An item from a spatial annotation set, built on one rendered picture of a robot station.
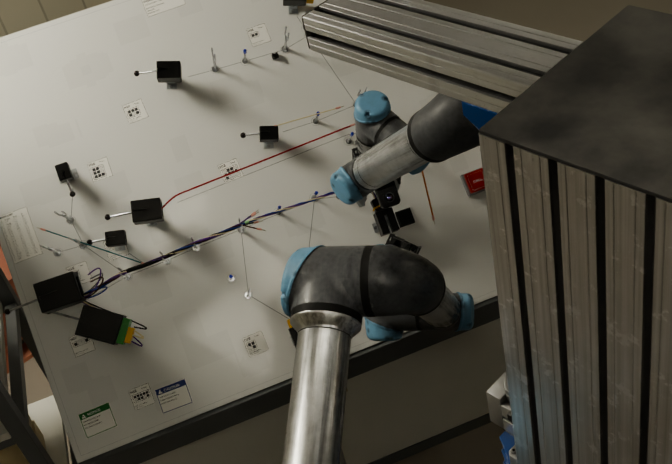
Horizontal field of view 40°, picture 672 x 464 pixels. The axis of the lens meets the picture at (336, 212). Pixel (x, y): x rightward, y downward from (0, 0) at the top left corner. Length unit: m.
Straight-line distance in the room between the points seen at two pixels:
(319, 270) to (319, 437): 0.26
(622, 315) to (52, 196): 1.66
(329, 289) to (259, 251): 0.79
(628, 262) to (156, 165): 1.60
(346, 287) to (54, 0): 3.26
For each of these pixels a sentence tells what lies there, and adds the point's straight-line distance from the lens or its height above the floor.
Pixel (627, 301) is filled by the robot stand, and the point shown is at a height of 1.90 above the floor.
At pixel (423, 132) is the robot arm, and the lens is 1.51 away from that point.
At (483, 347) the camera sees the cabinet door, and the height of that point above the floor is 0.67.
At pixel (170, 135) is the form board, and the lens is 2.28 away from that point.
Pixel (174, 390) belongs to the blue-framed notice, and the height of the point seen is 0.92.
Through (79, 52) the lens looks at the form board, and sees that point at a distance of 2.36.
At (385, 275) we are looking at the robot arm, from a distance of 1.43.
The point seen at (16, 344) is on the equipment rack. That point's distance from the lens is 2.35.
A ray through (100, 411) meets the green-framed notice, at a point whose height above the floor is 0.94.
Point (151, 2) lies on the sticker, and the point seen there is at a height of 1.57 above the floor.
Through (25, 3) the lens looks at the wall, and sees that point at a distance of 4.46.
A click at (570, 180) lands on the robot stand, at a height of 2.01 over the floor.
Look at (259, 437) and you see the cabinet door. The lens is 2.38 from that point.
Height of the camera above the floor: 2.51
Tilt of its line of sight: 39 degrees down
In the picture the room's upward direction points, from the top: 14 degrees counter-clockwise
